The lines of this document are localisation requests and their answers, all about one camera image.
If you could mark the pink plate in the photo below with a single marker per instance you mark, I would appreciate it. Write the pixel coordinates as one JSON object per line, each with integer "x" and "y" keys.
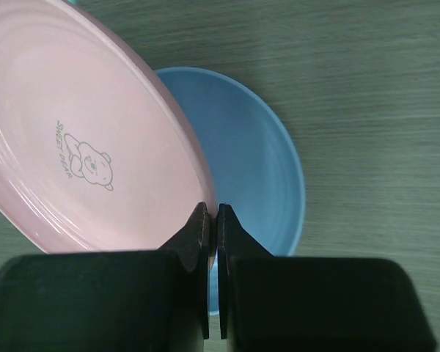
{"x": 95, "y": 152}

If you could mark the blue plate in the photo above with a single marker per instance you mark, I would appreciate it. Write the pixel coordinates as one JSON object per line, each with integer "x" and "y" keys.
{"x": 252, "y": 158}

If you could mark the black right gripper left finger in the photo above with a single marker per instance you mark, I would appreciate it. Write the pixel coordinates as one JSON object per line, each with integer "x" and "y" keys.
{"x": 151, "y": 300}

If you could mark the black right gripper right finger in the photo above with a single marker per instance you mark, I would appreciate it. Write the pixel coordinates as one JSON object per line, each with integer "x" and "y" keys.
{"x": 269, "y": 303}

